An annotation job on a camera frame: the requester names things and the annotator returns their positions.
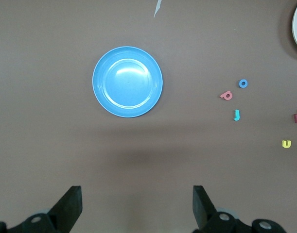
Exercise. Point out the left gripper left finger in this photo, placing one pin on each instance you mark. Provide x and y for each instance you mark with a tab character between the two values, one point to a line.
65	208

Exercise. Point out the brown table cover mat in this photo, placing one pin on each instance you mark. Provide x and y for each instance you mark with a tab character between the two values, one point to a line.
41	97

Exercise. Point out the yellow foam letter u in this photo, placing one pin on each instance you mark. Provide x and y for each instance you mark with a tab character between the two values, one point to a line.
286	146

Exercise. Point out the teal foam letter j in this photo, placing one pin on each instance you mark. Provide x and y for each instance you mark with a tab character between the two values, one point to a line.
237	114

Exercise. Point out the pink foam letter p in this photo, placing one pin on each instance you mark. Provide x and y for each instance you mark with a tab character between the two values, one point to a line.
223	96

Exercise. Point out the blue foam letter o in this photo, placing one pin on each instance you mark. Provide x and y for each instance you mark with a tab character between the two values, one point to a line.
240	84

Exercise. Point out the dark red foam letter i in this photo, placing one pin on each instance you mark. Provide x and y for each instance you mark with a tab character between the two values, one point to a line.
296	118

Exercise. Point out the white tape scrap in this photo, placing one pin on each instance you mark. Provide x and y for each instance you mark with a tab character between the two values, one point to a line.
158	8

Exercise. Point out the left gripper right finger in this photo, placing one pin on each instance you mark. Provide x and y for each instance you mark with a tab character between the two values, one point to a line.
204	208

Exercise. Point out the blue plastic plate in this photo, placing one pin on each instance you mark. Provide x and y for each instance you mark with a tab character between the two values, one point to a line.
127	82

